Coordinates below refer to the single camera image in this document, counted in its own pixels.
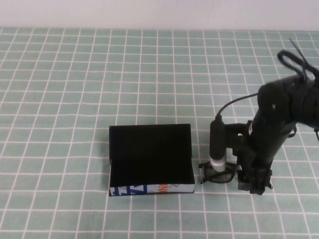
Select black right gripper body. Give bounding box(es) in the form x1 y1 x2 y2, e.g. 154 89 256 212
235 109 296 176

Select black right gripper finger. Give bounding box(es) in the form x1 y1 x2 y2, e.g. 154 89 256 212
249 170 266 196
237 172 251 191

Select black framed glasses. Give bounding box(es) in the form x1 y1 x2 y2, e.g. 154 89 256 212
198 160 273 190

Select black printed glasses case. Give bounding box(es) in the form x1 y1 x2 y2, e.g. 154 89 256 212
108 123 195 197

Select green checked tablecloth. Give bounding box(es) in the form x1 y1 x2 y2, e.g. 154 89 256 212
0 26 319 239

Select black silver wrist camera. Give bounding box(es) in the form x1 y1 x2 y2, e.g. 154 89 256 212
209 116 228 172

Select thin black camera cable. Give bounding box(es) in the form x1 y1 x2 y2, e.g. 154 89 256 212
216 92 260 119

